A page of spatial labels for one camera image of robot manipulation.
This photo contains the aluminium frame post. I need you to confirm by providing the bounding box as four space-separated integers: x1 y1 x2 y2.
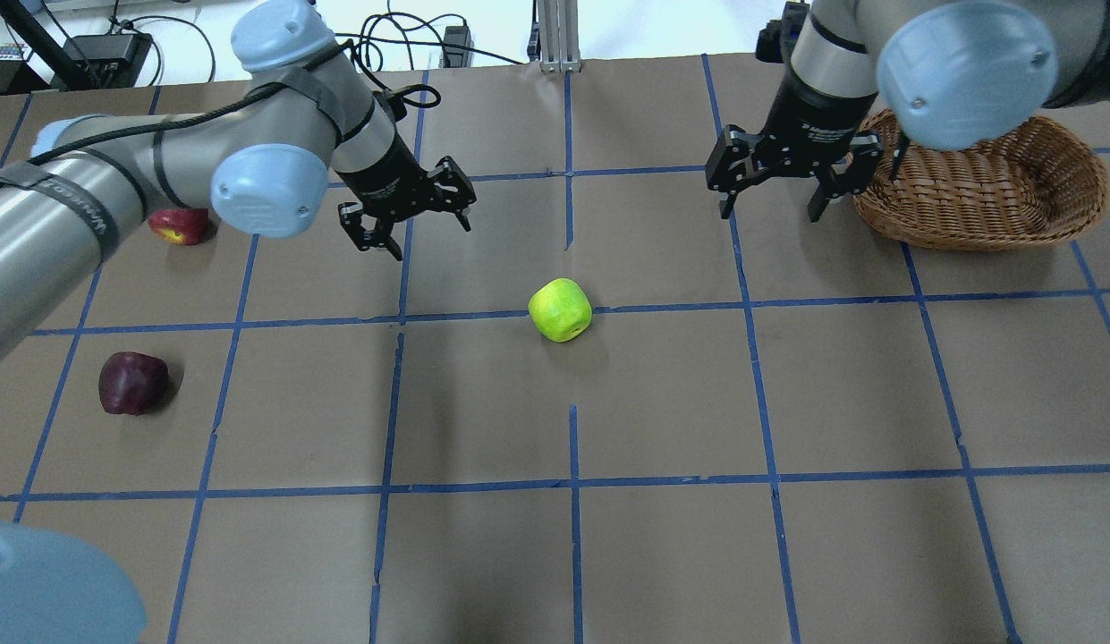
531 0 582 73

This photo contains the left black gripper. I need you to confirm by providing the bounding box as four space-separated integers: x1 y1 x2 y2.
331 130 478 262

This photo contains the dark red apple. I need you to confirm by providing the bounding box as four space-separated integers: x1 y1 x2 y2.
97 352 171 416

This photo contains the black power adapter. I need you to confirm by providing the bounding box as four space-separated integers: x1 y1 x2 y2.
438 24 473 69

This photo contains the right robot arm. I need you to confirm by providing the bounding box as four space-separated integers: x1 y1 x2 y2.
705 1 1110 221

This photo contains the wicker basket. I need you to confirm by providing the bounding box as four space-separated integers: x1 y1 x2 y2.
854 109 1109 252

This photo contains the red yellow apple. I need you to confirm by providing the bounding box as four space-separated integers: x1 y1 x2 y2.
148 208 211 246

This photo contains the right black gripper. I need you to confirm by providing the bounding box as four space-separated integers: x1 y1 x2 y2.
705 71 885 223

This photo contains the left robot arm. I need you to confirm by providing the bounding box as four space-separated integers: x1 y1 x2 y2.
0 1 477 362

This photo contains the green apple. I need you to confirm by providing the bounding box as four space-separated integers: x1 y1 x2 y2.
529 276 594 343

